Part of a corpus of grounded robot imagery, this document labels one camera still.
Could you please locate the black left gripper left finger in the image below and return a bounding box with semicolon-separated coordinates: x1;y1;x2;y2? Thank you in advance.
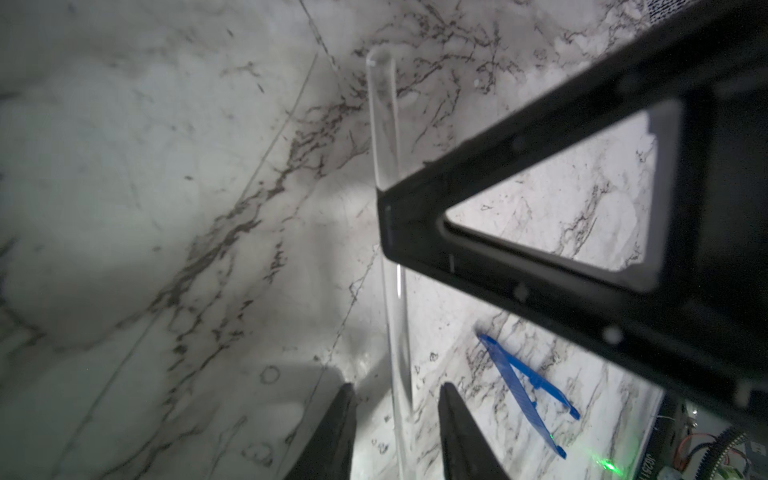
285;383;357;480

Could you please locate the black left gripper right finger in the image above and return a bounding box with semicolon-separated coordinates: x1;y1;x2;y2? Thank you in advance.
438;382;509;480

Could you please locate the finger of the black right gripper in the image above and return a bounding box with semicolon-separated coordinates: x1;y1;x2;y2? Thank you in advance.
383;1;767;429

